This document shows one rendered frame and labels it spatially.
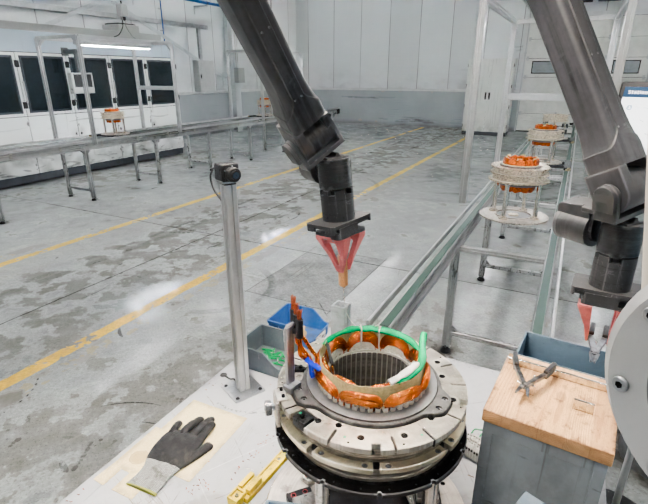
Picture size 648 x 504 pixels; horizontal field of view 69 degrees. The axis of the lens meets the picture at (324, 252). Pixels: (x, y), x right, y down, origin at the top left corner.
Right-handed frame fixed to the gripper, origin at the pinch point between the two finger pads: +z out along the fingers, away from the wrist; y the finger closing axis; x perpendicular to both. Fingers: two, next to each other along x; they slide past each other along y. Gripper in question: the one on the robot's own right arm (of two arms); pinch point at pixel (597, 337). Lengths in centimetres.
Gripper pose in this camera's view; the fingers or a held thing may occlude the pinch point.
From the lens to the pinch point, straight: 89.1
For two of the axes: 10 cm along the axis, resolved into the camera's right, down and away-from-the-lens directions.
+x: -5.2, 2.9, -8.0
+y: -8.5, -1.8, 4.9
